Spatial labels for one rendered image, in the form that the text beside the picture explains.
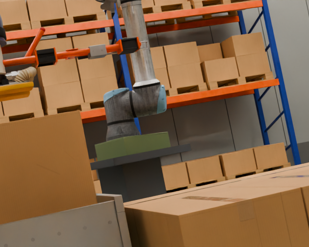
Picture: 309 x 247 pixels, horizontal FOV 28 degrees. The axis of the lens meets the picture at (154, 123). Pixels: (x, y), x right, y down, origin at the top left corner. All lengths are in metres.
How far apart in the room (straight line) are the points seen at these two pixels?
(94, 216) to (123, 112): 1.22
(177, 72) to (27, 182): 8.09
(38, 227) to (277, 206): 0.81
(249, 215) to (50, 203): 0.81
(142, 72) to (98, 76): 6.63
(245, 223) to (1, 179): 0.93
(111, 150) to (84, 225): 1.15
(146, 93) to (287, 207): 1.55
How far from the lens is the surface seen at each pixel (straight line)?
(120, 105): 3.30
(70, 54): 2.54
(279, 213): 1.89
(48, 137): 2.33
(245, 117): 12.03
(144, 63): 3.29
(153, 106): 3.28
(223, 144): 11.80
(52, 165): 2.32
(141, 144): 3.22
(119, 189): 3.25
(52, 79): 9.79
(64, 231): 2.16
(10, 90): 2.38
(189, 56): 10.39
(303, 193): 1.93
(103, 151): 3.34
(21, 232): 2.15
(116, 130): 3.29
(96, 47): 2.56
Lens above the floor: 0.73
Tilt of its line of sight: 3 degrees up
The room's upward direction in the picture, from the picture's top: 11 degrees counter-clockwise
